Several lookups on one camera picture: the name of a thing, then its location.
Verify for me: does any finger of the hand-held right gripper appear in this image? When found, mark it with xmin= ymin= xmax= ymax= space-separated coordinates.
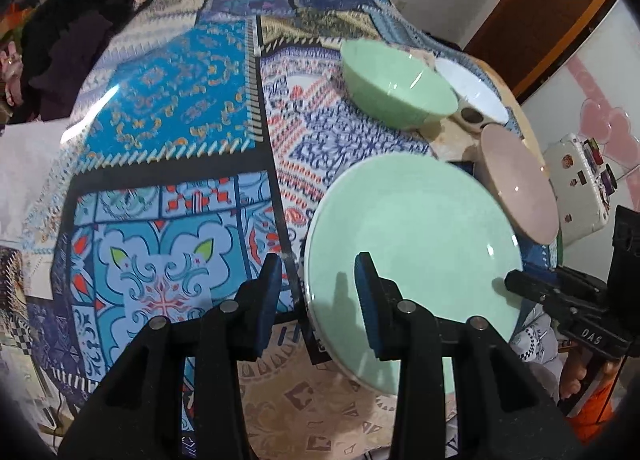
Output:
xmin=555 ymin=266 xmax=610 ymax=309
xmin=504 ymin=270 xmax=576 ymax=313

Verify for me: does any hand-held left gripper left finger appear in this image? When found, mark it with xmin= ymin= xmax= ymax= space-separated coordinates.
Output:
xmin=57 ymin=252 xmax=283 ymax=460

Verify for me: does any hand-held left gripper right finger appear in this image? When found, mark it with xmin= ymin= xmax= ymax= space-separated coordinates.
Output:
xmin=354 ymin=251 xmax=583 ymax=460

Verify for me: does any green plate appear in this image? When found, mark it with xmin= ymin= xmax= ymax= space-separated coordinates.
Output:
xmin=303 ymin=155 xmax=525 ymax=397

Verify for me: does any pink bowl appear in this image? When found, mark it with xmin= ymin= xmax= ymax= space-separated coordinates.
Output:
xmin=474 ymin=125 xmax=559 ymax=245

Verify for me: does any white bowl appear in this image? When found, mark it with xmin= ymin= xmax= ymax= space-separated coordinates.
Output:
xmin=434 ymin=57 xmax=510 ymax=133

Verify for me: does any green bowl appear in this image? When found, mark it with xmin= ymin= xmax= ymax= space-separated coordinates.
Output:
xmin=340 ymin=38 xmax=459 ymax=129

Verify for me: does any person's right hand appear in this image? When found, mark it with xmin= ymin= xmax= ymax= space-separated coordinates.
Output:
xmin=559 ymin=352 xmax=588 ymax=401

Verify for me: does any black white patterned cloth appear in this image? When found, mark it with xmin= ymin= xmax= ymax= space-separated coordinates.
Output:
xmin=507 ymin=302 xmax=568 ymax=391

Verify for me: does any white case with stickers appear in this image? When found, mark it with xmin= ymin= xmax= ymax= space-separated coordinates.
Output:
xmin=542 ymin=134 xmax=621 ymax=243

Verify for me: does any white panel with pink decals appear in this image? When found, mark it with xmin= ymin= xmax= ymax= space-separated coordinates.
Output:
xmin=520 ymin=0 xmax=640 ymax=215

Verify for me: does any blue patchwork blanket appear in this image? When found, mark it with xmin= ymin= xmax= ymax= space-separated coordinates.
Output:
xmin=0 ymin=0 xmax=566 ymax=460

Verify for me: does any brown wooden door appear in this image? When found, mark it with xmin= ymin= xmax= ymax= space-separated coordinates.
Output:
xmin=462 ymin=0 xmax=618 ymax=100

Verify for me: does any pile of dark clothes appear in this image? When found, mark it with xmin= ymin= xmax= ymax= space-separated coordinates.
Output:
xmin=10 ymin=0 xmax=138 ymax=123

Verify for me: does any pink bunny toy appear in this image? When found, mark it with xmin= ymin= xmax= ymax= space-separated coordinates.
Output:
xmin=0 ymin=47 xmax=23 ymax=108

